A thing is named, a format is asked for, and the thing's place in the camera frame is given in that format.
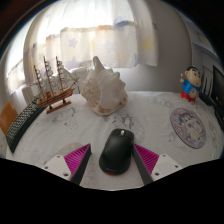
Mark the cartoon boy figurine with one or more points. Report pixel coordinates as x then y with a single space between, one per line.
191 85

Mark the white star-print curtain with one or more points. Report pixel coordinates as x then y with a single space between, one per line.
100 40

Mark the large white conch shell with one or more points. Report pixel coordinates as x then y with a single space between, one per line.
105 88

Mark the white printed tablecloth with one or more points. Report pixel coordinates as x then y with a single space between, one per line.
150 110

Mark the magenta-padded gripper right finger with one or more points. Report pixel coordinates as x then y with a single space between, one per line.
148 159

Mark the round purple printed mouse pad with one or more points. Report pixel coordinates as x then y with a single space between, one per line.
187 127

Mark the black monitor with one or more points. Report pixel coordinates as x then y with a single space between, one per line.
218 90

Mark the white wall shelf unit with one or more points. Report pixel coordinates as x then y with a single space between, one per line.
205 45

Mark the black computer keyboard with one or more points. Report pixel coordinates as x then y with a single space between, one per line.
21 123

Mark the wooden model sailing ship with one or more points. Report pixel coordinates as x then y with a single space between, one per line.
53 97

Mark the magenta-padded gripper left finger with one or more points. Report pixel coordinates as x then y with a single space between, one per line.
75 159

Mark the black router with antennas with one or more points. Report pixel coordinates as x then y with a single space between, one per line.
207 96

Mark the black computer mouse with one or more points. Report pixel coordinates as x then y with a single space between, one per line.
116 153

